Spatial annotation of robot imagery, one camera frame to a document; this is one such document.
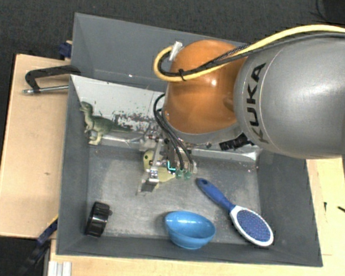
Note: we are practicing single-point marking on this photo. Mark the blue bowl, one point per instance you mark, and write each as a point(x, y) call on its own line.
point(189, 230)

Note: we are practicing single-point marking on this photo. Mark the blue and white brush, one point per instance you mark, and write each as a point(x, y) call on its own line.
point(250, 226)

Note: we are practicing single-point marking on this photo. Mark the green toy dinosaur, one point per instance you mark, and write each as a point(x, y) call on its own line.
point(98, 124)

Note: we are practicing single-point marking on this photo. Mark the pale yellow flat toy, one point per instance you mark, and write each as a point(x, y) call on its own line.
point(164, 177)

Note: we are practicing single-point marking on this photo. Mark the black cylinder on white bracket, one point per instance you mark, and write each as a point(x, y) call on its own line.
point(233, 143)

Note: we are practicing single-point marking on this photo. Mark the black ribbed round cap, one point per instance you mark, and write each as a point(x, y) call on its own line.
point(97, 219)

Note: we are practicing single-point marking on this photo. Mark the grey metal bin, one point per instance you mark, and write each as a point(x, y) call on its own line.
point(138, 211)

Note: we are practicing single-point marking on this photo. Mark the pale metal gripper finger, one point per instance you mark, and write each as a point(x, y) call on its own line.
point(147, 188)
point(155, 174)

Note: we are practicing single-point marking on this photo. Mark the pale wood flat board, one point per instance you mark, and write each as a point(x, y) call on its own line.
point(30, 154)

